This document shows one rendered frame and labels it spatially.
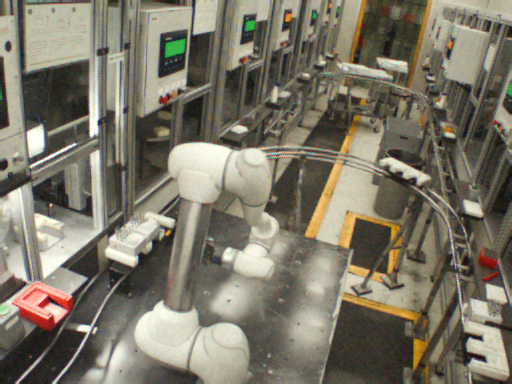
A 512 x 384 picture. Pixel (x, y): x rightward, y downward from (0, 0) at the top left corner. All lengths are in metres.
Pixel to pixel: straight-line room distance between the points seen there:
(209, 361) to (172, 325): 0.17
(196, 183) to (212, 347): 0.52
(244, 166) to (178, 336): 0.60
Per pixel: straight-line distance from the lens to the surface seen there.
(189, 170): 1.32
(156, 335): 1.49
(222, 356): 1.43
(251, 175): 1.26
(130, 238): 1.87
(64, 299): 1.55
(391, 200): 4.27
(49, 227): 1.92
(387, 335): 3.03
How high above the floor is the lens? 2.00
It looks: 27 degrees down
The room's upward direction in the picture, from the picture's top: 9 degrees clockwise
